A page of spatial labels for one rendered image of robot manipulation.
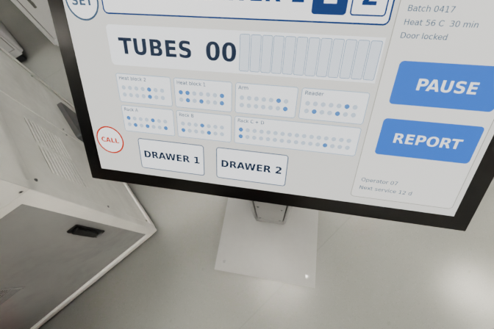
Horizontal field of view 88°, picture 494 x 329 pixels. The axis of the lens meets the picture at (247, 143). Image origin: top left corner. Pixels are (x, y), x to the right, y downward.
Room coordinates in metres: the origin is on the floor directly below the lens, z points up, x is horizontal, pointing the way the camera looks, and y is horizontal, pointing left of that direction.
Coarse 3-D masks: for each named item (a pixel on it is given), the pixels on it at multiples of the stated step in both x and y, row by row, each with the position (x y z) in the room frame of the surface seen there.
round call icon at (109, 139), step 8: (96, 128) 0.21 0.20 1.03; (104, 128) 0.20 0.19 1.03; (112, 128) 0.20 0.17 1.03; (120, 128) 0.20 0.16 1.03; (96, 136) 0.20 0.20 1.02; (104, 136) 0.20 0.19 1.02; (112, 136) 0.19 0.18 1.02; (120, 136) 0.19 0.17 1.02; (104, 144) 0.19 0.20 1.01; (112, 144) 0.19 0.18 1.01; (120, 144) 0.18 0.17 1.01; (104, 152) 0.18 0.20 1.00; (112, 152) 0.18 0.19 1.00; (120, 152) 0.18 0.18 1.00
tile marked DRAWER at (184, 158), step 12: (144, 144) 0.18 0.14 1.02; (156, 144) 0.17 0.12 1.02; (168, 144) 0.17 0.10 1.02; (180, 144) 0.16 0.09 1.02; (192, 144) 0.16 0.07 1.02; (144, 156) 0.16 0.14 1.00; (156, 156) 0.16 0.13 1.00; (168, 156) 0.16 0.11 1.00; (180, 156) 0.15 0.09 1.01; (192, 156) 0.15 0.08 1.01; (156, 168) 0.15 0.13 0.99; (168, 168) 0.14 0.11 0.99; (180, 168) 0.14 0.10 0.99; (192, 168) 0.14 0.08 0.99; (204, 168) 0.13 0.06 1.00
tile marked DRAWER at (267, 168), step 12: (216, 156) 0.14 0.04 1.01; (228, 156) 0.14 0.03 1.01; (240, 156) 0.13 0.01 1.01; (252, 156) 0.13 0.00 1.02; (264, 156) 0.12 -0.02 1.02; (276, 156) 0.12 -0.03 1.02; (288, 156) 0.12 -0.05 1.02; (216, 168) 0.13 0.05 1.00; (228, 168) 0.12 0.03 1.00; (240, 168) 0.12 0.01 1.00; (252, 168) 0.12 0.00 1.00; (264, 168) 0.11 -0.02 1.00; (276, 168) 0.11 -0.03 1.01; (240, 180) 0.11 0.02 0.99; (252, 180) 0.11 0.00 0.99; (264, 180) 0.10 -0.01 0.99; (276, 180) 0.10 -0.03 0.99
